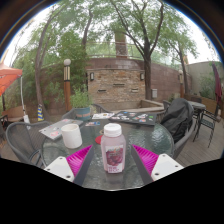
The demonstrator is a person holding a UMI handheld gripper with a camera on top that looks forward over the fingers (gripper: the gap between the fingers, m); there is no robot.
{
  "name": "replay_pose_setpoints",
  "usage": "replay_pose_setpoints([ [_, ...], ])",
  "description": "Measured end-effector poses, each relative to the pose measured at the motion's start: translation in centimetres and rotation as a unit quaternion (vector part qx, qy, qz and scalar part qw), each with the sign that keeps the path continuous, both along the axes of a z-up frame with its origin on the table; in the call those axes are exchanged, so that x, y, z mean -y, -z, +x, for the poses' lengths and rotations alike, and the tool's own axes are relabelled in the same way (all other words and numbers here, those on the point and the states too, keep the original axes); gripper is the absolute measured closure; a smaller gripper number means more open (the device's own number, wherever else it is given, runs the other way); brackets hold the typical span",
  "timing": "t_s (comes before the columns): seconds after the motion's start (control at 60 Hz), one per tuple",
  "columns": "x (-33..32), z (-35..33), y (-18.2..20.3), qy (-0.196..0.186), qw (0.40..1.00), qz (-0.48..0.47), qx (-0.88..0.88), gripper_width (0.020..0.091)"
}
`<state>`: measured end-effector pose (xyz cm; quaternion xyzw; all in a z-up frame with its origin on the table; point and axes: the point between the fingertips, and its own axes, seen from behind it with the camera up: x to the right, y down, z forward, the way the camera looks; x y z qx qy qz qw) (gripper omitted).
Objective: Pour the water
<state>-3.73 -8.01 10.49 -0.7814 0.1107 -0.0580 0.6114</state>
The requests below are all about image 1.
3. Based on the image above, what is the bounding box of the small colourful sticker card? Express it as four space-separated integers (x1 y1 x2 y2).
84 121 101 127

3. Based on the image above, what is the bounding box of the dark round side table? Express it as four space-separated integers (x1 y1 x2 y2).
188 99 208 143

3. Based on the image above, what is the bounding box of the blue yellow striped cone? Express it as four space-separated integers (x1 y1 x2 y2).
37 103 45 122

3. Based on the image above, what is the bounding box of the orange patio umbrella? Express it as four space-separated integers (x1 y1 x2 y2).
0 61 24 98

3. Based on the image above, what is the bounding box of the white ceramic cup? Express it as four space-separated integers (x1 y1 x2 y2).
60 123 83 150

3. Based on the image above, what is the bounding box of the wooden lamp post white globe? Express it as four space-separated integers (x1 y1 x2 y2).
63 58 73 113
178 69 185 99

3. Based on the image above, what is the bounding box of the silver laptop with stickers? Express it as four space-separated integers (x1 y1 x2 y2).
38 118 84 141

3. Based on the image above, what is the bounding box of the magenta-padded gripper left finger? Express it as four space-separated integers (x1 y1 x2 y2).
43 144 96 187

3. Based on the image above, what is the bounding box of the group of dark patio chairs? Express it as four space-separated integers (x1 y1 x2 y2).
0 114 9 136

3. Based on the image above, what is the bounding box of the pink drink bottle white cap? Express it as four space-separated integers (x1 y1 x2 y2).
100 122 127 174

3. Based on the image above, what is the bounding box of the grey patio chair with backpack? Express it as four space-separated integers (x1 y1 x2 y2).
156 99 198 161

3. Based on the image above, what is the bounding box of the grey mesh patio chair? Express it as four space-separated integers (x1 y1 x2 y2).
60 103 111 121
4 120 54 168

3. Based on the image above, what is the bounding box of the black metal chair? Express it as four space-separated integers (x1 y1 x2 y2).
199 109 222 148

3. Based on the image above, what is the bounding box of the closed maroon patio umbrella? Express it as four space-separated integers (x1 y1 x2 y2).
212 61 224 108

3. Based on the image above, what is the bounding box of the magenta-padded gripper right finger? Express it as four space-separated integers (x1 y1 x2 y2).
129 143 184 186

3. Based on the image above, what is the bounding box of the wooden bench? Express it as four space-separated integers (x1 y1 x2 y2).
1 105 26 123

